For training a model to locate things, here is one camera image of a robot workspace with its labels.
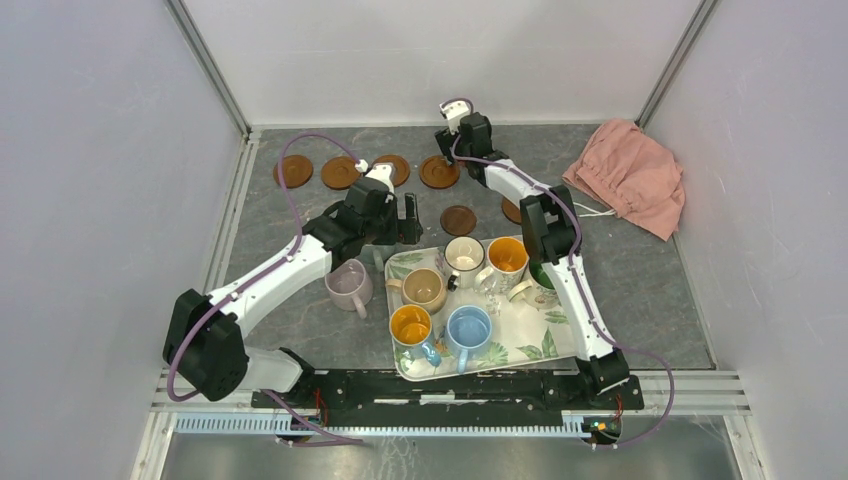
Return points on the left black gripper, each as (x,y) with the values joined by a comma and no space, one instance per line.
(410,229)

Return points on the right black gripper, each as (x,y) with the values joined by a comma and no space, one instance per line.
(445,139)

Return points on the dark walnut coaster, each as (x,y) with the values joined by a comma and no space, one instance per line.
(458,220)

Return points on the brown wooden coaster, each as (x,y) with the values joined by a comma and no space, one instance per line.
(511,211)
(437,172)
(340,173)
(400,168)
(293,171)

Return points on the pink drawstring cloth bag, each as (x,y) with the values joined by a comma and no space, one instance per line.
(632,174)

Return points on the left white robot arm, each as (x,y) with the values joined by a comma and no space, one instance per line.
(205,340)

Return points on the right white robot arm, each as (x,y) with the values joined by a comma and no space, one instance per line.
(552,237)

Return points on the clear glass cup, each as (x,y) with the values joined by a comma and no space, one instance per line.
(489,283)

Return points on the grey green ribbed mug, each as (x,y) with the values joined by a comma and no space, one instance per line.
(377,255)

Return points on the beige ceramic mug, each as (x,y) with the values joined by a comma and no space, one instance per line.
(423,287)

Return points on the cream enamel mug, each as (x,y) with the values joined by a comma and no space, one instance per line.
(462,259)

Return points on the pink ribbed mug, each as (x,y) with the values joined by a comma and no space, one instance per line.
(350,287)

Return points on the leaf patterned serving tray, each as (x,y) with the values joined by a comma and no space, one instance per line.
(522,335)

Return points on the white mug orange inside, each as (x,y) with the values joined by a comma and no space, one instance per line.
(508,254)

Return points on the light blue mug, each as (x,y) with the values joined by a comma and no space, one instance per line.
(468,333)

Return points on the white mug green inside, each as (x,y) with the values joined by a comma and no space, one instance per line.
(535,289)

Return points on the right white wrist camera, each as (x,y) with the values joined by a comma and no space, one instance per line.
(454,111)

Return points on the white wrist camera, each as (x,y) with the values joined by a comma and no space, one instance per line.
(454,111)
(381,172)

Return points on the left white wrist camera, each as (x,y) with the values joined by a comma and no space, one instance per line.
(381,172)

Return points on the orange inside blue handle mug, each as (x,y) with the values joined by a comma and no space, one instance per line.
(412,335)

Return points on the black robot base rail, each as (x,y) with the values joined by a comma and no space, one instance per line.
(501,398)

